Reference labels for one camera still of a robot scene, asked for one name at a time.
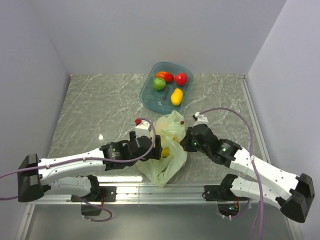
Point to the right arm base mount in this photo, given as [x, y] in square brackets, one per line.
[229, 205]

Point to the green round fruit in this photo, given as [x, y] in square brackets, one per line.
[159, 84]

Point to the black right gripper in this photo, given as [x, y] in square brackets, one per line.
[186, 142]

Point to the red orange mango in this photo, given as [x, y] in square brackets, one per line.
[166, 76]

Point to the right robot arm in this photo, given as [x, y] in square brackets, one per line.
[292, 194]

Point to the yellow mango in tray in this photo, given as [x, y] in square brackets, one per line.
[177, 97]

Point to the yellow banana bunch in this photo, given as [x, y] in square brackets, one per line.
[171, 146]

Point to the pale green plastic bag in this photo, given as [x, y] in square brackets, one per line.
[171, 129]

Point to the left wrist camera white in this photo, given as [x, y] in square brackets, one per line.
[142, 128]

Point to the teal plastic tray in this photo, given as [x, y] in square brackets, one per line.
[159, 101]

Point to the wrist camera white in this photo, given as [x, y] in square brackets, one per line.
[142, 128]
[199, 119]

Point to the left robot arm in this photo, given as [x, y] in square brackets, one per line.
[72, 175]

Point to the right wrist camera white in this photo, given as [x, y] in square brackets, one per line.
[199, 119]

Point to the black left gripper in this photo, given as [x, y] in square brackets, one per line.
[155, 152]

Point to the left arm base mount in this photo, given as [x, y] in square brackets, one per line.
[107, 195]

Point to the red apple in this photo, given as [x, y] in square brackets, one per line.
[181, 79]

